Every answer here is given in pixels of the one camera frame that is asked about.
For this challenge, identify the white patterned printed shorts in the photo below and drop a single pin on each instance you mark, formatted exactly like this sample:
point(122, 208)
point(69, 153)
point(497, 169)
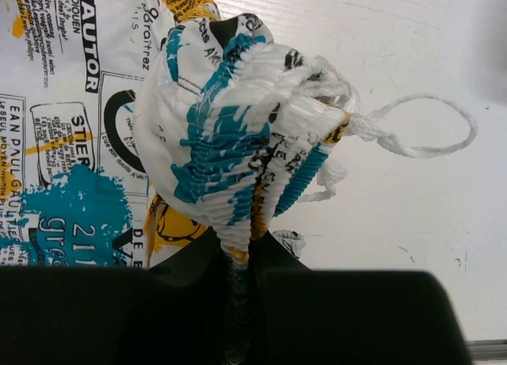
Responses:
point(129, 127)

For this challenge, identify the aluminium table edge rail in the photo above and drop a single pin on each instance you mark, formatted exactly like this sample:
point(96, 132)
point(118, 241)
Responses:
point(488, 350)

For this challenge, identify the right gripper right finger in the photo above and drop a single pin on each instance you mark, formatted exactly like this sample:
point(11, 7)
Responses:
point(350, 316)

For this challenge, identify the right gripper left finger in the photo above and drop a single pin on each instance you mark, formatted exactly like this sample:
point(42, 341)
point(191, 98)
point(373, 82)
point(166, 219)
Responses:
point(169, 314)

